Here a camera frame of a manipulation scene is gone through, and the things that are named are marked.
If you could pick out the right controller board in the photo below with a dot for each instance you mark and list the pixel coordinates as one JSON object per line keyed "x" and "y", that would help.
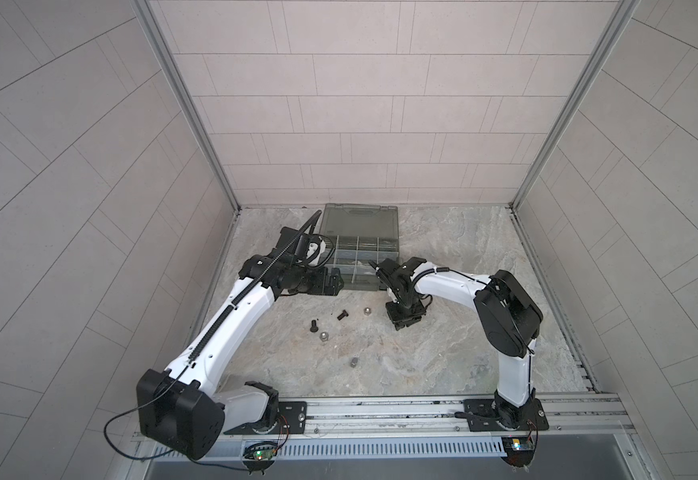
{"x": 519, "y": 451}

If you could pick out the grey plastic organizer box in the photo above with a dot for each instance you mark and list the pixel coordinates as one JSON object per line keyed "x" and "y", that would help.
{"x": 361, "y": 235}

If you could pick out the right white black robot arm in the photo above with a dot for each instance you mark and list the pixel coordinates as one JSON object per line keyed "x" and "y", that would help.
{"x": 511, "y": 322}

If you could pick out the left controller board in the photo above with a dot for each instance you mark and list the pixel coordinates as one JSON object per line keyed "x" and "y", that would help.
{"x": 258, "y": 457}

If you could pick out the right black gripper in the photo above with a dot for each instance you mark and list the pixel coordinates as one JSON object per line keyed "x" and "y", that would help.
{"x": 403, "y": 322}

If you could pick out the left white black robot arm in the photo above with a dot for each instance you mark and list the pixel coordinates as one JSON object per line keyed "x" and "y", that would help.
{"x": 179, "y": 407}

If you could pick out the aluminium mounting rail frame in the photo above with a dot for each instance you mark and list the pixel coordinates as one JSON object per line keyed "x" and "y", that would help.
{"x": 365, "y": 428}

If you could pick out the controller board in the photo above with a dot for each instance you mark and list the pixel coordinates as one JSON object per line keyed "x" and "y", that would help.
{"x": 258, "y": 457}
{"x": 519, "y": 451}

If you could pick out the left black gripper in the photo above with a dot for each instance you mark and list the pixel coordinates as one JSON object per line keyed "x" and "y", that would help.
{"x": 318, "y": 285}

